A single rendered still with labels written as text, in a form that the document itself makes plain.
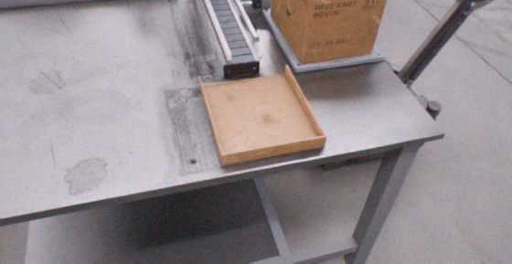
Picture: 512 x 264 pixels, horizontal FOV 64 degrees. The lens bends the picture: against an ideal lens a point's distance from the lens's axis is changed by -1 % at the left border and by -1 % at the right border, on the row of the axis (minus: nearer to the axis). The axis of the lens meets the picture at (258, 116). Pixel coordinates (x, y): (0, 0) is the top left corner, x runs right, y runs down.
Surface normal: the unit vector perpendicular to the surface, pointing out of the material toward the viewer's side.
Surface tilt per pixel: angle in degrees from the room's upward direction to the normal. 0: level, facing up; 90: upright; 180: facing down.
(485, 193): 0
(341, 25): 90
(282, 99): 0
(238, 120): 0
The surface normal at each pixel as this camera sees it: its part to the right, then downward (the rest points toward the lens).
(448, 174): 0.05, -0.73
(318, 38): 0.30, 0.66
